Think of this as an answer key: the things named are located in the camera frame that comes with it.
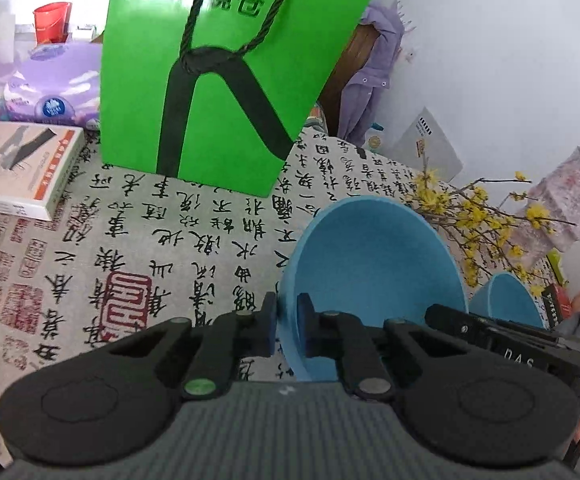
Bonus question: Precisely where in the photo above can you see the green paper bag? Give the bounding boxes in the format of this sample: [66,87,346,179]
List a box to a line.
[100,0,393,198]

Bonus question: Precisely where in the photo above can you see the pink textured vase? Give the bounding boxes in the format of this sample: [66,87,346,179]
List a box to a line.
[507,146,580,268]

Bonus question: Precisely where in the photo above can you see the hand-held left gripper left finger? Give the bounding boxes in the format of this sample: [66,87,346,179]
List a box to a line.
[90,292,278,401]

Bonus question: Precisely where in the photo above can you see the calligraphy printed tablecloth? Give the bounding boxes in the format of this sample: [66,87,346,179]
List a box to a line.
[0,125,566,461]

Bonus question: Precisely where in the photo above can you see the wooden chair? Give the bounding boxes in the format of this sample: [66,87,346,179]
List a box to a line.
[317,25,378,138]

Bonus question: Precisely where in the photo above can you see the red cup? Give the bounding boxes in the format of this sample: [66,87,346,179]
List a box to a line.
[33,1,73,45]

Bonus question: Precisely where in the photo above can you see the purple tissue pack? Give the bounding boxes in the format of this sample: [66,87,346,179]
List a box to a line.
[0,42,103,131]

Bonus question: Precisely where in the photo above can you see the white booklet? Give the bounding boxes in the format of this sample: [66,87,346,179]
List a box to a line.
[390,106,463,181]

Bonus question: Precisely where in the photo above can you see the white orange box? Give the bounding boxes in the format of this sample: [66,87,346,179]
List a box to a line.
[0,121,87,221]

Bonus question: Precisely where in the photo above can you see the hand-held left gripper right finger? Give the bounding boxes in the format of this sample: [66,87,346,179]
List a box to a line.
[296,294,476,401]

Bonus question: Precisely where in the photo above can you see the dark striped packet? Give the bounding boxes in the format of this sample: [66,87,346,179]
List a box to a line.
[542,282,573,328]

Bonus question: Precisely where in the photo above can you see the yellow flower branches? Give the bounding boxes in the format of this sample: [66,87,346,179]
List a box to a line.
[405,160,578,296]

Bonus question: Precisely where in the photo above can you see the purple jacket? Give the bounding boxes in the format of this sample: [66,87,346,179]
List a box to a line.
[337,2,411,146]

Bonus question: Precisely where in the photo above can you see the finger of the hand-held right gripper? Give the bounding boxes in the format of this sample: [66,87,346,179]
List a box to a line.
[424,304,491,351]

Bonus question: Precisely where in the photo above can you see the blue bowl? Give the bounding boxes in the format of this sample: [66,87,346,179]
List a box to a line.
[276,196,469,382]
[469,272,546,331]

